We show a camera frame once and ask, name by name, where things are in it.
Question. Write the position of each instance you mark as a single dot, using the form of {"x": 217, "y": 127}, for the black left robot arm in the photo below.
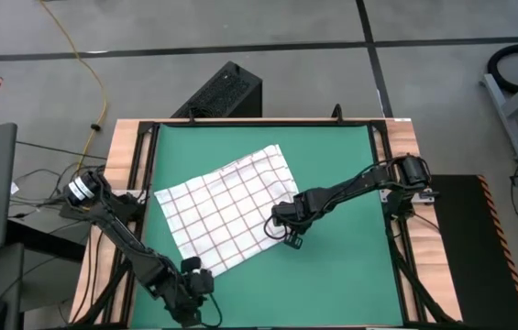
{"x": 121, "y": 234}

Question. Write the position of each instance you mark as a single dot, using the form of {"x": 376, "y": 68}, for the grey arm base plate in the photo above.
{"x": 423, "y": 196}

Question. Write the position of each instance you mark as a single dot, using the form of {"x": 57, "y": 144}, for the green table mat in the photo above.
{"x": 332, "y": 284}

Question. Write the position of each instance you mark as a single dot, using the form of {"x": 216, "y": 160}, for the white red-checked towel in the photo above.
{"x": 226, "y": 201}

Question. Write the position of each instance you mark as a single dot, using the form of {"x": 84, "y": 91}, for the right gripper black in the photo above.
{"x": 297, "y": 208}

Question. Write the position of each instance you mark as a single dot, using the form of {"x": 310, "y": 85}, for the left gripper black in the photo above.
{"x": 199, "y": 286}

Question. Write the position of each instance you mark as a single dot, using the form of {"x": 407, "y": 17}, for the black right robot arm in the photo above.
{"x": 359, "y": 183}

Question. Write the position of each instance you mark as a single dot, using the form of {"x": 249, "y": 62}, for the black perforated computer tower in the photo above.
{"x": 222, "y": 91}

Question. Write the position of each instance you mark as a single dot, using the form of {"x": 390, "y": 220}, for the black frame clamp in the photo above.
{"x": 191, "y": 114}
{"x": 338, "y": 112}

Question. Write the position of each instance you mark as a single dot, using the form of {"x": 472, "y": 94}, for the white paper tag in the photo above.
{"x": 14, "y": 188}

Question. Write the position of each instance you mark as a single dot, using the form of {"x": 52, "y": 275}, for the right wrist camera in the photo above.
{"x": 294, "y": 240}

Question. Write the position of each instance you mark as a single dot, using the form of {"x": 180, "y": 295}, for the grey metal stand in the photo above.
{"x": 510, "y": 124}

